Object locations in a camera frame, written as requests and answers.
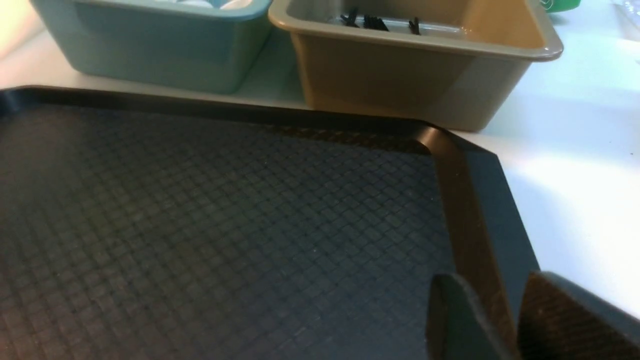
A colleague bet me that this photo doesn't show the green backdrop cloth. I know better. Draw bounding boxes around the green backdrop cloth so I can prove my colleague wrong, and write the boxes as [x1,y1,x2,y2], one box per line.
[539,0,581,14]

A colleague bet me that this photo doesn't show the black serving tray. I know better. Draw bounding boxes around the black serving tray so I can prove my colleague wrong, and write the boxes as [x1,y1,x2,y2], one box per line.
[0,87,547,360]

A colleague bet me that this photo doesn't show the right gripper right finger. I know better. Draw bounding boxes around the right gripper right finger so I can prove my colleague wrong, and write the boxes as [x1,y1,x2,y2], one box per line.
[518,271,640,360]

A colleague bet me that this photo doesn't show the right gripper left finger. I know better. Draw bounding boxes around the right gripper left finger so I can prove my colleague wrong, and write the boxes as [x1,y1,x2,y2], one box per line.
[425,273,515,360]

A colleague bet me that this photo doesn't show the brown plastic bin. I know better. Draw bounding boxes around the brown plastic bin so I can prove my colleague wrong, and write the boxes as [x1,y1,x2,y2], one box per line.
[268,0,563,132]

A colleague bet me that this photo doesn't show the bundle of black chopsticks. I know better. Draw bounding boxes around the bundle of black chopsticks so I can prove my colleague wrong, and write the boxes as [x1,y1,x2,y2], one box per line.
[339,7,421,35]

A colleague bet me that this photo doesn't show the teal plastic bin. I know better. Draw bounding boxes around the teal plastic bin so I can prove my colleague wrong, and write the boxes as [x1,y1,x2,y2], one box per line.
[30,0,272,94]

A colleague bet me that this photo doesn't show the clear plastic bag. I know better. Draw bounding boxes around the clear plastic bag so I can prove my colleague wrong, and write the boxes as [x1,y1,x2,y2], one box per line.
[613,0,640,42]

